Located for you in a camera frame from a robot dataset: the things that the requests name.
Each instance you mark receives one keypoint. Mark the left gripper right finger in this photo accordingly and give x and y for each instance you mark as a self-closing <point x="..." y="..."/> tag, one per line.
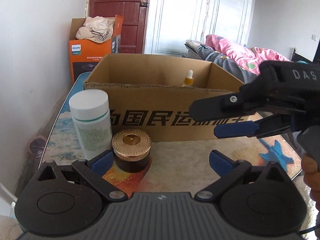
<point x="231" y="174"/>

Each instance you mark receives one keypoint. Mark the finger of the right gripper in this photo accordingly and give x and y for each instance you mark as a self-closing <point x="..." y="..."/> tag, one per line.
<point x="218" y="107"/>
<point x="238" y="129"/>

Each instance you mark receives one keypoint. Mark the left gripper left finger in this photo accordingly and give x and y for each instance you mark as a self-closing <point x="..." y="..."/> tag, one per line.
<point x="91" y="174"/>

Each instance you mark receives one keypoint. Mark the green dropper bottle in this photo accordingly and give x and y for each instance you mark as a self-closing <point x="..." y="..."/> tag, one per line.
<point x="189" y="80"/>

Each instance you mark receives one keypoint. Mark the person's right hand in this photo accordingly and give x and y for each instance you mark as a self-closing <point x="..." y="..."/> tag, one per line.
<point x="312" y="178"/>

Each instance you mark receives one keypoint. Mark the grey blanket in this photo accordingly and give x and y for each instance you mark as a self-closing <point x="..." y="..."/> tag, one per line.
<point x="199" y="51"/>

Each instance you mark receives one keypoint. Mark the gold lid brown jar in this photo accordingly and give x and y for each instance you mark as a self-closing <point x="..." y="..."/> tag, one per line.
<point x="132" y="149"/>

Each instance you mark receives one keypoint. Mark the pink floral quilt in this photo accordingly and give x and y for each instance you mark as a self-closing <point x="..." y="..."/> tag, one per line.
<point x="247" y="58"/>

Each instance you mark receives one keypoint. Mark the beach print table mat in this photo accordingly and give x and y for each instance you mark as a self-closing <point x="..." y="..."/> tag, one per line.
<point x="176" y="166"/>

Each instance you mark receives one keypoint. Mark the purple round object on floor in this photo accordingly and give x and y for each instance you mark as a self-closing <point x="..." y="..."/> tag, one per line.
<point x="37" y="146"/>

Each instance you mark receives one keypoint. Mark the white pill bottle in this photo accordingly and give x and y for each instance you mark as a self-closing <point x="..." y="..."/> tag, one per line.
<point x="91" y="118"/>

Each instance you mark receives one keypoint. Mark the large brown cardboard box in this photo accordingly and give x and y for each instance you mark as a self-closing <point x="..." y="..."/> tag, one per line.
<point x="145" y="92"/>

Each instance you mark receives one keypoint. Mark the orange Philips cardboard box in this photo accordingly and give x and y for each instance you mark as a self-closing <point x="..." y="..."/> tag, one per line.
<point x="85" y="54"/>

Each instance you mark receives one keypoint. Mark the beige cap in box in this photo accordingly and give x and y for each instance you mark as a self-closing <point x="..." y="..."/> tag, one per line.
<point x="97" y="29"/>

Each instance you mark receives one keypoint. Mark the dark red wooden door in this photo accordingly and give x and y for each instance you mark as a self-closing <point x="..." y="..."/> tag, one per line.
<point x="135" y="14"/>

